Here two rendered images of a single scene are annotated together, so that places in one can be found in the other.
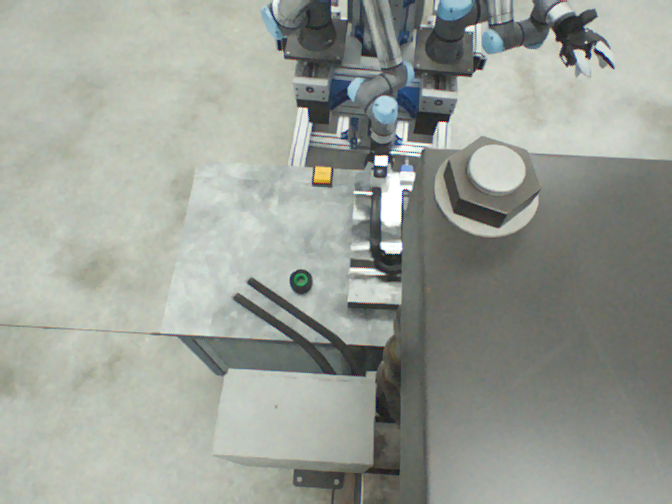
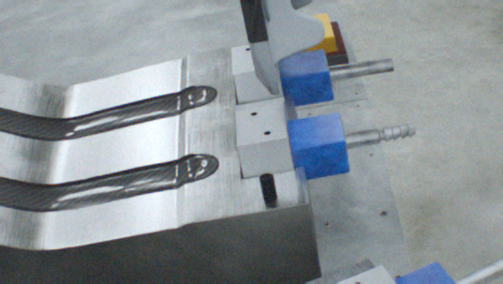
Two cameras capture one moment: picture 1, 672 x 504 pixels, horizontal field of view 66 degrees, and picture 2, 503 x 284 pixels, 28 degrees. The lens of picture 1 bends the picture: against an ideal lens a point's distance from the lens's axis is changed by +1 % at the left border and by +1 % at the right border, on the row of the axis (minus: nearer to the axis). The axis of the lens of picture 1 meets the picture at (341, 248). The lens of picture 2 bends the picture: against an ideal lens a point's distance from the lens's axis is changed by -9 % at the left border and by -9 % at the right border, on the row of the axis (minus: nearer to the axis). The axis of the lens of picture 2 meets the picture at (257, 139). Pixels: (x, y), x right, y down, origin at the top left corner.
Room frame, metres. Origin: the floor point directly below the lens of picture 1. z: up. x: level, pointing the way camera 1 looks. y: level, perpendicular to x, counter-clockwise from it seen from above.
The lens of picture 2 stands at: (1.05, -0.91, 1.31)
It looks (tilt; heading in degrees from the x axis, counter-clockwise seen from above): 31 degrees down; 91
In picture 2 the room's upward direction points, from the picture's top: 11 degrees counter-clockwise
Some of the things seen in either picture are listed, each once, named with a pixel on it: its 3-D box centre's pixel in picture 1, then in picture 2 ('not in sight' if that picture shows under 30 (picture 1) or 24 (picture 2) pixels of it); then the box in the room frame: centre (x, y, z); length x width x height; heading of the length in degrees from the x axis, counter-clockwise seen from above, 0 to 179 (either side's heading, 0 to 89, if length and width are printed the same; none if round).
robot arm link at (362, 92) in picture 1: (369, 93); not in sight; (1.17, -0.08, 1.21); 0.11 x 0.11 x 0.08; 38
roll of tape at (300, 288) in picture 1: (301, 281); not in sight; (0.67, 0.14, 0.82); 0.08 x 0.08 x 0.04
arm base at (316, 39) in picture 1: (316, 26); not in sight; (1.60, 0.11, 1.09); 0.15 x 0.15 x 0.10
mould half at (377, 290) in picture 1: (388, 236); (11, 182); (0.83, -0.16, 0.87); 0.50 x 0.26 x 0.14; 178
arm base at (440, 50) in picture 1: (446, 38); not in sight; (1.55, -0.38, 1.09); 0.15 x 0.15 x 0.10
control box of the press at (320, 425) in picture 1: (313, 446); not in sight; (0.13, 0.08, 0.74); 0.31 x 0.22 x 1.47; 88
